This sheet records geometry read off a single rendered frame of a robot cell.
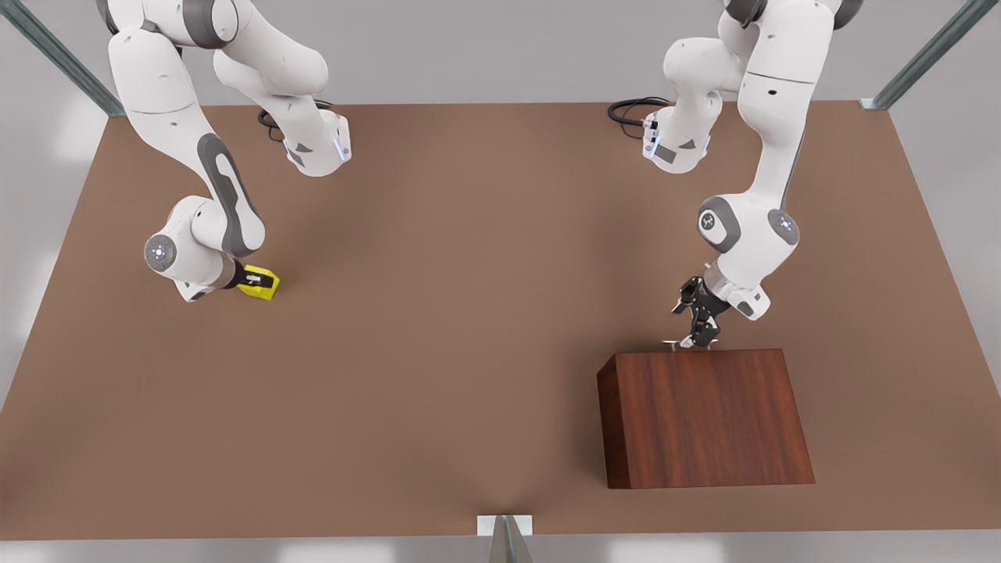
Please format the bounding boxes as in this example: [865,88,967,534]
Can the yellow square block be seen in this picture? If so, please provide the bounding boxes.
[237,266,281,302]

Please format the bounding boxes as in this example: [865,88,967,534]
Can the dark wooden drawer cabinet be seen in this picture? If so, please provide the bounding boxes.
[597,349,816,490]

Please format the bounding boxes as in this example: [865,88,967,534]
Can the black cable loop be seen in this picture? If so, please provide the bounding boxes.
[257,99,335,144]
[608,97,673,141]

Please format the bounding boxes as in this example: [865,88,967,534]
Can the silver frame post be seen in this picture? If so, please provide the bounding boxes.
[0,0,127,118]
[477,515,534,563]
[859,0,1001,111]

